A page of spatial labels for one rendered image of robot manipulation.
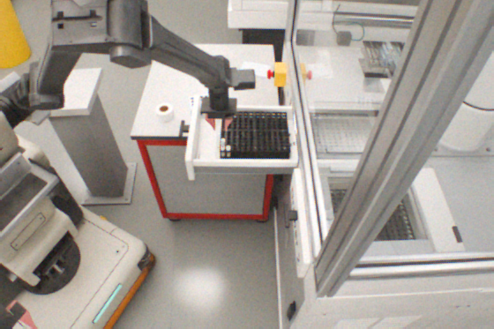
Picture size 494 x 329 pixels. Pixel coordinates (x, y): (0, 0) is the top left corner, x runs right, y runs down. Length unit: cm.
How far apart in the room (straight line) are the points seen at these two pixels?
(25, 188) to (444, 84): 91
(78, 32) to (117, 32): 5
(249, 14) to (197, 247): 123
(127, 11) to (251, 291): 152
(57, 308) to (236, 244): 90
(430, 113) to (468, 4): 11
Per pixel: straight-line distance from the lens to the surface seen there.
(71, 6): 55
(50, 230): 119
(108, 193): 214
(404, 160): 41
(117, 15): 53
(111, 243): 170
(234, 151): 108
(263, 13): 179
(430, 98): 35
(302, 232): 91
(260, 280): 184
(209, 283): 184
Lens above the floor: 174
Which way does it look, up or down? 48 degrees down
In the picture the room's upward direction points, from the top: 1 degrees clockwise
